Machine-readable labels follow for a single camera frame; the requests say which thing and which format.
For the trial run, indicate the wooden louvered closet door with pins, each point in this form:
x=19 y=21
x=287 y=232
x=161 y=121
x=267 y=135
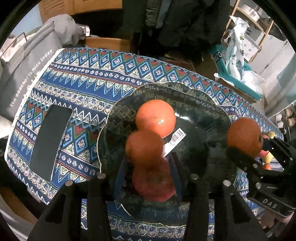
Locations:
x=51 y=8

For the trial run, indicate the dark hanging clothes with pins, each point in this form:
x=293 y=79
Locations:
x=180 y=28

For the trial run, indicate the shoe rack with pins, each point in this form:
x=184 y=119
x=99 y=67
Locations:
x=285 y=122

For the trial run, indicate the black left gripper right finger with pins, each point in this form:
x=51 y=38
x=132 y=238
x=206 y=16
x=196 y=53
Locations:
x=233 y=218

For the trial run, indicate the small red apple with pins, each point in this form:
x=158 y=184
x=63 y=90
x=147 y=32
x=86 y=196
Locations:
x=263 y=154

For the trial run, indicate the cardboard box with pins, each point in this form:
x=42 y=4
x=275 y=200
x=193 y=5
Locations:
x=114 y=44

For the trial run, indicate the blue patterned tablecloth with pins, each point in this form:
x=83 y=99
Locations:
x=90 y=82

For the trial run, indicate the yellow-green mango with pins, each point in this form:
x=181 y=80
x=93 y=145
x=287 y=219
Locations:
x=268 y=158

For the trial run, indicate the black smartphone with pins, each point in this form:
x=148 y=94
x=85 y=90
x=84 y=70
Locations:
x=49 y=141

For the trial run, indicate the wooden shelf rack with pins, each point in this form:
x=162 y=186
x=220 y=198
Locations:
x=260 y=24

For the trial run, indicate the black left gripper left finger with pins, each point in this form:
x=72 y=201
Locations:
x=78 y=211

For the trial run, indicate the large orange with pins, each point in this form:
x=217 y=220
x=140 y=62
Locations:
x=157 y=116

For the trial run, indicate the person's right hand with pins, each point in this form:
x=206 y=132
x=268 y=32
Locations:
x=275 y=221

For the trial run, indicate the grey tote bag with text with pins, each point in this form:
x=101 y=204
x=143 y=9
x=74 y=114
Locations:
x=21 y=70

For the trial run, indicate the white barcode label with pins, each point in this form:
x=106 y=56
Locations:
x=176 y=138

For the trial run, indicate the white printed plastic bag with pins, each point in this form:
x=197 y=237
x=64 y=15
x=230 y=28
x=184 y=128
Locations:
x=235 y=49

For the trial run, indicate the dark glass plate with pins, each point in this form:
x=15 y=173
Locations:
x=202 y=151

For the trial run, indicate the small orange tangerine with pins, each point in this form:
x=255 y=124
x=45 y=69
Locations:
x=144 y=148
x=245 y=134

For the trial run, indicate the large dark red apple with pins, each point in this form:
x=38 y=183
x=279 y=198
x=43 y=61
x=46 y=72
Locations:
x=154 y=183

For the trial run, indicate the teal box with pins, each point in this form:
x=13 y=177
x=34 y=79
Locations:
x=231 y=76

